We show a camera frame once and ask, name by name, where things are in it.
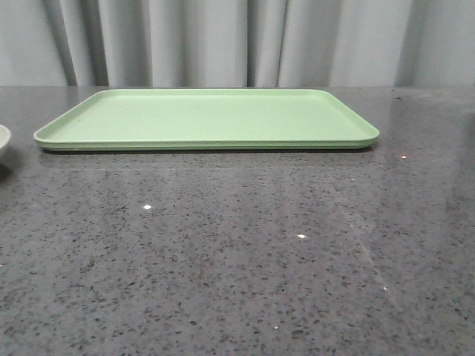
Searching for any cream round plate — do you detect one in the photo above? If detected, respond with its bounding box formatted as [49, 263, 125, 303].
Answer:
[0, 125, 11, 157]

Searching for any light green plastic tray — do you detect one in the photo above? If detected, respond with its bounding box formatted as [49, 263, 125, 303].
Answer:
[33, 88, 379, 151]

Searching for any grey pleated curtain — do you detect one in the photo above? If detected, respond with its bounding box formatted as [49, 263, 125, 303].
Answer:
[1, 1, 474, 88]

